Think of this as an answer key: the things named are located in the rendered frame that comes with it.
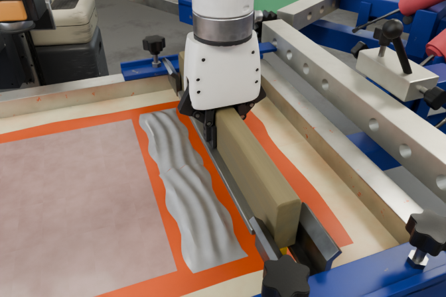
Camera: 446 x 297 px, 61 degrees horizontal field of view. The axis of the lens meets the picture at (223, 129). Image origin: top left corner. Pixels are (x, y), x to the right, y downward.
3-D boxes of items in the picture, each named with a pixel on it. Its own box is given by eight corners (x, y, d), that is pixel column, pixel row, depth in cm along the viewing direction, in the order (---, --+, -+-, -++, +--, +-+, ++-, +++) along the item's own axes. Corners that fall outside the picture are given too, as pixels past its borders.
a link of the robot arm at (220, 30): (249, -4, 51) (248, 16, 53) (185, 3, 49) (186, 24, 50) (274, 13, 45) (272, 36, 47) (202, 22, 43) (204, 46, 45)
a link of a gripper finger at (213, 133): (209, 99, 55) (210, 136, 59) (188, 103, 55) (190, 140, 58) (216, 111, 53) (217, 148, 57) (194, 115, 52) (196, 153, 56)
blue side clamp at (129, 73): (128, 103, 78) (123, 72, 74) (125, 91, 82) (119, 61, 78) (261, 79, 86) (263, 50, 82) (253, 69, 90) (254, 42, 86)
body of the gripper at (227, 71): (248, 10, 52) (245, 83, 59) (176, 19, 49) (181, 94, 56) (272, 29, 46) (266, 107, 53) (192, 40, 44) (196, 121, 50)
